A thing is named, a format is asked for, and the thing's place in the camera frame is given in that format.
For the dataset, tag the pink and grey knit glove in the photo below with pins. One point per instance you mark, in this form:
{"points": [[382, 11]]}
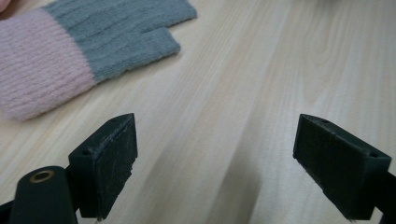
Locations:
{"points": [[56, 53]]}

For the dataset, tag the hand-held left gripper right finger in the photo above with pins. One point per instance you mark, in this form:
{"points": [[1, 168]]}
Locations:
{"points": [[339, 168]]}

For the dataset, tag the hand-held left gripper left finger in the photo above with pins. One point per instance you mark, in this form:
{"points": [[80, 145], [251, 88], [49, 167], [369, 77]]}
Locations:
{"points": [[106, 168]]}

